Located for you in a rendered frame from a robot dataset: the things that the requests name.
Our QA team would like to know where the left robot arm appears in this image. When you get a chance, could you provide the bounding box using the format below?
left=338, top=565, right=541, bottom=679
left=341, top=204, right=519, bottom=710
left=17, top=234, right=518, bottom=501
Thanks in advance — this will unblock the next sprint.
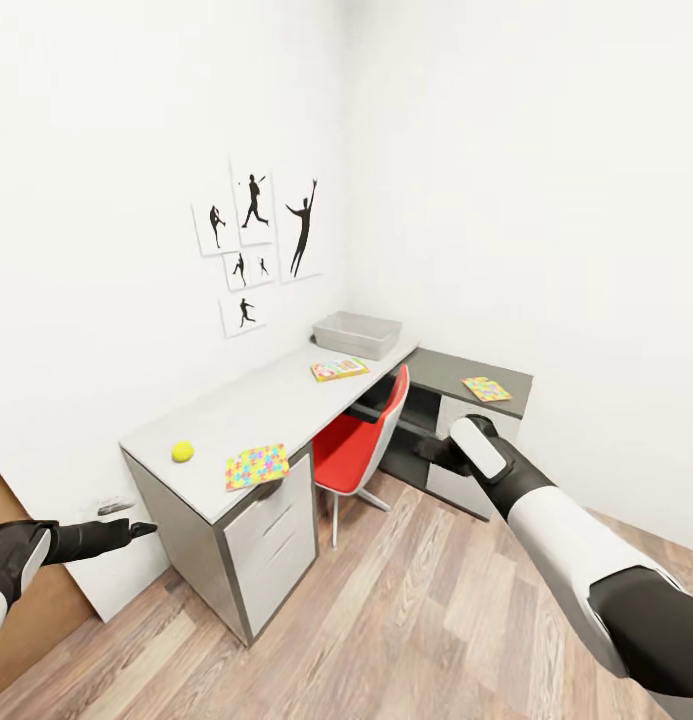
left=0, top=492, right=158, bottom=628

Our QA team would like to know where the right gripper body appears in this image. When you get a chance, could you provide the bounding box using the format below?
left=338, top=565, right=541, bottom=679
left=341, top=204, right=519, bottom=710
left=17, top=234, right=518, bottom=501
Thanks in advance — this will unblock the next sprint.
left=413, top=434, right=470, bottom=477

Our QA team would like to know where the jigsaw puzzle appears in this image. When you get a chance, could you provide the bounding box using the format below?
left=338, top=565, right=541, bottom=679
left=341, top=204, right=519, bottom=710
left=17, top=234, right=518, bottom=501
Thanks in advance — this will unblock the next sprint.
left=462, top=378, right=512, bottom=402
left=226, top=443, right=290, bottom=492

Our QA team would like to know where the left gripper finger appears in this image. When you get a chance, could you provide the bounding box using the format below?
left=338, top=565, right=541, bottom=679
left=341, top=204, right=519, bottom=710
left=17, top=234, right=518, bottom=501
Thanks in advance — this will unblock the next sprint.
left=128, top=522, right=158, bottom=545

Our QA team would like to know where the tennis ball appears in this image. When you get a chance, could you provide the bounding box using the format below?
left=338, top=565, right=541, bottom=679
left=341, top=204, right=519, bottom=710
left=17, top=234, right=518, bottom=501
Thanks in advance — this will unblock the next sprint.
left=171, top=441, right=194, bottom=463

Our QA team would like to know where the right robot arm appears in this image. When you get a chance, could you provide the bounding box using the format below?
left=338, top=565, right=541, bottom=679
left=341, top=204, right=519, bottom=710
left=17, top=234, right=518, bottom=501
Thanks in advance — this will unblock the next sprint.
left=413, top=416, right=693, bottom=720

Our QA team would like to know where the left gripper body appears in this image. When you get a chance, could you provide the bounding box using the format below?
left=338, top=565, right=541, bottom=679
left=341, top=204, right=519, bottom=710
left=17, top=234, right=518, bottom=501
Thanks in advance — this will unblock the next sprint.
left=69, top=517, right=130, bottom=561

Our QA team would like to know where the board game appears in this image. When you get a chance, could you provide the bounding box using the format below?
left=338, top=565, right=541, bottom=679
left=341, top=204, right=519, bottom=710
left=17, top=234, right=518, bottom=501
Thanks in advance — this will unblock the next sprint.
left=311, top=358, right=371, bottom=383

